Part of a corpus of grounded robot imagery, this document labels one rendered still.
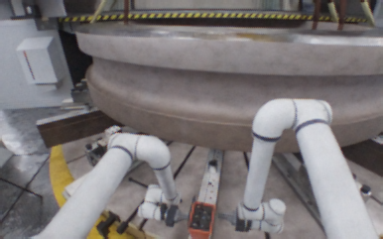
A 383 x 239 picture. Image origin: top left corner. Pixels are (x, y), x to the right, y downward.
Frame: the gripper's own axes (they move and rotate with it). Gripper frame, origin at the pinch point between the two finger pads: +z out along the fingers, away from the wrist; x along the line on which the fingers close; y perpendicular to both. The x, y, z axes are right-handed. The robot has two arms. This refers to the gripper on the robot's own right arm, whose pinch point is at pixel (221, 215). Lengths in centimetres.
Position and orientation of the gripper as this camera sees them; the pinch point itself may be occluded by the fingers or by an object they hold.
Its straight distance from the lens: 125.7
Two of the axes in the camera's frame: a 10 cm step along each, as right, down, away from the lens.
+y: 0.0, -8.7, -4.9
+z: -9.7, -1.1, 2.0
